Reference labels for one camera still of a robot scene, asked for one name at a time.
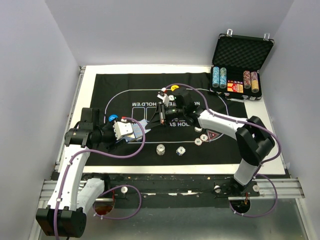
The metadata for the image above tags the purple yellow chip row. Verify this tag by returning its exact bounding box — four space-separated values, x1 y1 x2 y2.
250 71 259 93

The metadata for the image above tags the blue white chip stack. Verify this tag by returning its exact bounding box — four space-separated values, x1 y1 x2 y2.
176 146 186 156

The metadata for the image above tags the purple cable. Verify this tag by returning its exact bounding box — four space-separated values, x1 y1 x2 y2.
162 83 282 218
53 116 146 240

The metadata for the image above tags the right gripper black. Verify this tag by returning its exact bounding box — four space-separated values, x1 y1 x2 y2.
145 102 186 131

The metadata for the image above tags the yellow dealer button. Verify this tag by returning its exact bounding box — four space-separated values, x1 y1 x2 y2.
170 85 179 91

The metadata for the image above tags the teal chip row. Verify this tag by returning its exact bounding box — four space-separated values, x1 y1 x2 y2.
219 67 227 89

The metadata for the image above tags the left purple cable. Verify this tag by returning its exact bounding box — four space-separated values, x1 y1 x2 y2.
53 116 146 240

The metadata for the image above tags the light blue chip row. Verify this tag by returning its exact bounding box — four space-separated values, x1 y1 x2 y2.
212 66 220 88

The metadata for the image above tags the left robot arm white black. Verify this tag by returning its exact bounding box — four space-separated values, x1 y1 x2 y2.
35 108 133 238

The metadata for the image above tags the blue yellow card box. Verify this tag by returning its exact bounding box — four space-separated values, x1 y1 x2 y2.
124 127 143 143

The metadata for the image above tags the black aluminium chip case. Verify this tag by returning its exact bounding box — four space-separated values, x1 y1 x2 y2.
209 29 275 101

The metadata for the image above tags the grey white chip top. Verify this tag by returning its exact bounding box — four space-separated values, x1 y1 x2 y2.
168 95 175 101

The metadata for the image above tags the blue blind button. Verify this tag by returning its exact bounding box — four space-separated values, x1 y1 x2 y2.
108 114 118 123

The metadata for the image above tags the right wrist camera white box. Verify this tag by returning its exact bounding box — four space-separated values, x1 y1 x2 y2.
157 91 170 107

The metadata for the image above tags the red triangle mat logo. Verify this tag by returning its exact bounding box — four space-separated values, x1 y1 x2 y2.
206 130 220 142

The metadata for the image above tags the grey white chip stack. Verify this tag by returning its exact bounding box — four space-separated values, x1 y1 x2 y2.
156 144 166 156

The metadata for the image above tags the white table board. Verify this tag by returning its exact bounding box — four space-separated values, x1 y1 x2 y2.
65 64 286 175

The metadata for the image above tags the red chip row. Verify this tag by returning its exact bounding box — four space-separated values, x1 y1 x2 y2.
243 70 251 89

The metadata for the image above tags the aluminium mounting rail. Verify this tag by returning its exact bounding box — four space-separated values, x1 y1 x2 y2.
39 178 305 201

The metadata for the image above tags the red card deck in case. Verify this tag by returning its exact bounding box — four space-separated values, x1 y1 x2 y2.
227 80 244 94

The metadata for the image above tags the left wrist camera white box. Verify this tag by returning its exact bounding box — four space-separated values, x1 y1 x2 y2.
113 121 134 140

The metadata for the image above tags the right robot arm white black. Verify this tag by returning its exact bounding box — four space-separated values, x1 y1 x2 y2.
145 87 276 196

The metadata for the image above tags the black poker felt mat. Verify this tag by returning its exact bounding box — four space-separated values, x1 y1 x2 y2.
87 73 247 166

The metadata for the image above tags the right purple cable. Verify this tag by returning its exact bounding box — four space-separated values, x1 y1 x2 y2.
162 83 282 218

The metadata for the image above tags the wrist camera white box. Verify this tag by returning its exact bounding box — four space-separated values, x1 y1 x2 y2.
157 91 170 107
113 121 134 140

